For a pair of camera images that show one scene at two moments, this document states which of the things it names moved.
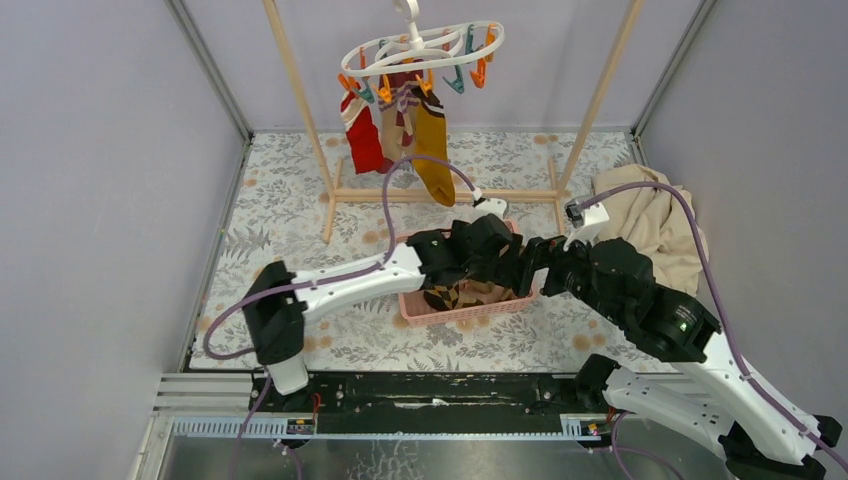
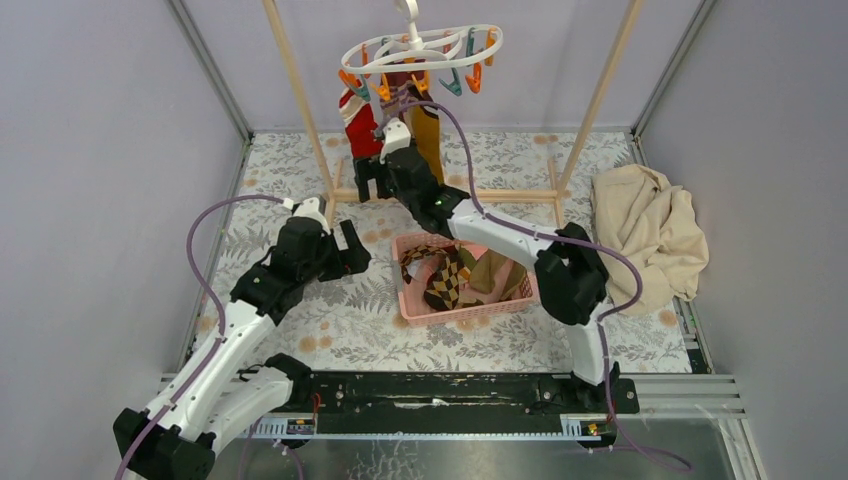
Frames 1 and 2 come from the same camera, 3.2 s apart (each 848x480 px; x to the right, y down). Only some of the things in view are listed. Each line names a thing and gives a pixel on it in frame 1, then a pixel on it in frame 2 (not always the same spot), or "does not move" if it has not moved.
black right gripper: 550,286 → 367,169
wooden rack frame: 335,196 does not move
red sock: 362,135 does not move
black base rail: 428,402 does not move
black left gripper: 488,272 → 352,260
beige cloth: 650,218 does not move
